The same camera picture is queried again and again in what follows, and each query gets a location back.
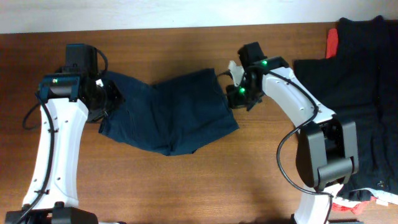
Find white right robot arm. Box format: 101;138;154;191
226;42;359;224

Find black garment pile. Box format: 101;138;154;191
293;16;397;201

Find white patterned garment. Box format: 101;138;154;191
333;188;398;208

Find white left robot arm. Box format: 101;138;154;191
5;44;124;224

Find dark blue shorts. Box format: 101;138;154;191
99;68;239;156

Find red garment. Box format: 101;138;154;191
325;28;338;58

